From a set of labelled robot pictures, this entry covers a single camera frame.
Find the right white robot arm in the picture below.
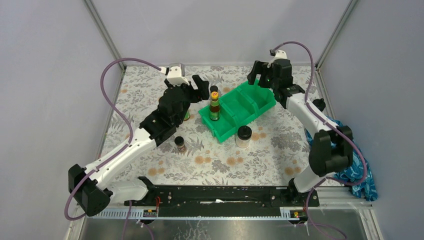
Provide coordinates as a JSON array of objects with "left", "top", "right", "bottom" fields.
[{"left": 247, "top": 58, "right": 353, "bottom": 206}]

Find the right clear black lid jar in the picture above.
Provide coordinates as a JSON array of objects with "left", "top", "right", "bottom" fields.
[{"left": 312, "top": 98, "right": 326, "bottom": 112}]

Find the green bin near section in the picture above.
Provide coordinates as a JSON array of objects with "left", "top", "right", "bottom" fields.
[{"left": 198, "top": 102, "right": 237, "bottom": 143}]

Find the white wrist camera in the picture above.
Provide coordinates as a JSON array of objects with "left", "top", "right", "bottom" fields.
[
  {"left": 160, "top": 63, "right": 190, "bottom": 87},
  {"left": 269, "top": 49, "right": 288, "bottom": 64}
]

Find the green cap chili sauce bottle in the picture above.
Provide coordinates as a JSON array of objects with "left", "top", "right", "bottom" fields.
[{"left": 183, "top": 109, "right": 191, "bottom": 121}]

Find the front black cap spice jar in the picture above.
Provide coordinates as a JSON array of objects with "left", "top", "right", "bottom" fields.
[{"left": 174, "top": 136, "right": 187, "bottom": 153}]

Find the blue patterned cloth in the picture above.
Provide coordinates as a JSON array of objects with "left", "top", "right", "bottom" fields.
[{"left": 304, "top": 117, "right": 379, "bottom": 202}]

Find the large clear black lid jar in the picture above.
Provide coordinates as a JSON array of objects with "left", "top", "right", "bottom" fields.
[{"left": 235, "top": 125, "right": 252, "bottom": 149}]

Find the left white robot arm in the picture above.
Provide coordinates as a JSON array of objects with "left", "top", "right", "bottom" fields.
[{"left": 67, "top": 75, "right": 210, "bottom": 217}]

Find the floral table mat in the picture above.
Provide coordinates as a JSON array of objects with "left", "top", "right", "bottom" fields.
[{"left": 101, "top": 65, "right": 310, "bottom": 186}]

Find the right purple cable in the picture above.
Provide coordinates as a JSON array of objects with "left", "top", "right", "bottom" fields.
[{"left": 269, "top": 41, "right": 369, "bottom": 240}]

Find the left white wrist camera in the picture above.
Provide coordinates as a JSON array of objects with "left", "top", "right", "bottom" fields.
[{"left": 160, "top": 63, "right": 190, "bottom": 87}]

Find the small black cap spice jar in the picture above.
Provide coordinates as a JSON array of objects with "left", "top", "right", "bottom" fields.
[{"left": 209, "top": 85, "right": 219, "bottom": 93}]

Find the purple cable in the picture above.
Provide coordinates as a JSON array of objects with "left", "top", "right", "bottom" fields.
[
  {"left": 64, "top": 57, "right": 167, "bottom": 240},
  {"left": 269, "top": 41, "right": 369, "bottom": 240}
]

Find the white slotted cable duct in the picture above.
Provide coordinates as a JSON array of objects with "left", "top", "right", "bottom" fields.
[{"left": 92, "top": 205, "right": 302, "bottom": 221}]

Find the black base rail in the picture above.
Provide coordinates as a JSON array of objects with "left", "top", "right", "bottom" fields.
[{"left": 124, "top": 185, "right": 320, "bottom": 210}]

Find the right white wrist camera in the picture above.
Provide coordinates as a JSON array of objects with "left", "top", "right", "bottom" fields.
[{"left": 269, "top": 49, "right": 288, "bottom": 64}]

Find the yellow cap sauce bottle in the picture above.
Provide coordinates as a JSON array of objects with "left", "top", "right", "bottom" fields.
[{"left": 209, "top": 91, "right": 221, "bottom": 121}]

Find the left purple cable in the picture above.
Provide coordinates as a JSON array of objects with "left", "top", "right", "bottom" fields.
[{"left": 64, "top": 57, "right": 167, "bottom": 240}]

